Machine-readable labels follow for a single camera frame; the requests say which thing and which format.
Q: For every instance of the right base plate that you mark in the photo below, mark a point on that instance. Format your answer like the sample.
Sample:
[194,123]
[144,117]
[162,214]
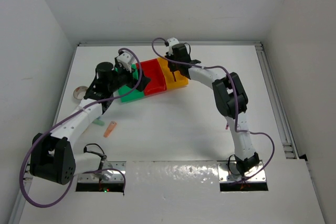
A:
[228,173]

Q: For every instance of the large tape roll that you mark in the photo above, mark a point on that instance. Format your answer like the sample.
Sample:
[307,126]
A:
[79,92]

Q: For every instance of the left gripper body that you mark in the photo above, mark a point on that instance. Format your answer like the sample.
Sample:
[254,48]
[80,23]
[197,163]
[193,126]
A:
[123,77]

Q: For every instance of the green plastic bin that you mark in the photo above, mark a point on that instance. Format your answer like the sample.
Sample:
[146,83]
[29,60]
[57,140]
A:
[134,95]

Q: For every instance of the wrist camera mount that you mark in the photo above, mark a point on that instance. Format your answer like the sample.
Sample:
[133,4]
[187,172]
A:
[170,43]
[125,60]

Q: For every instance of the orange pen cap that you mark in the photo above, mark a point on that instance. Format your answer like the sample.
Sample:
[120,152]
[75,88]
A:
[109,129]

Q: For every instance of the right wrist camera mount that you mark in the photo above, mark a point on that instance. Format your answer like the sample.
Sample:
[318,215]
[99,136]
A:
[170,43]

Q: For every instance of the red plastic bin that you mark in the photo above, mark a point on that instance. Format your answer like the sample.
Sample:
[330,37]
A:
[152,70]

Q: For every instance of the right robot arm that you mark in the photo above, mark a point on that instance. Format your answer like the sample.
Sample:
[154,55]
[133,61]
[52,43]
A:
[230,98]

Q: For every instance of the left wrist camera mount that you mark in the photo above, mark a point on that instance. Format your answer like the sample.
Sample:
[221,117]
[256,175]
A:
[125,60]

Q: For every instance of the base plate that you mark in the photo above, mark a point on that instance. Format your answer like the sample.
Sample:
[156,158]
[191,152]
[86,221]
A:
[228,173]
[114,173]

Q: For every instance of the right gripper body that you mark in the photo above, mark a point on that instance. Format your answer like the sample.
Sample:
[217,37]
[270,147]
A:
[174,63]

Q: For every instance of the left base plate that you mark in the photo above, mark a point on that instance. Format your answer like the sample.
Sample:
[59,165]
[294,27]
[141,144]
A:
[114,173]

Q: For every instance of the yellow plastic bin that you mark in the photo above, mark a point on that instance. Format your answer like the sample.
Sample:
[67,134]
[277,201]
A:
[181,81]

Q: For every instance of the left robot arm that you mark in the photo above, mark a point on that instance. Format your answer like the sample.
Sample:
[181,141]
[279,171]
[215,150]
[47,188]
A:
[53,157]

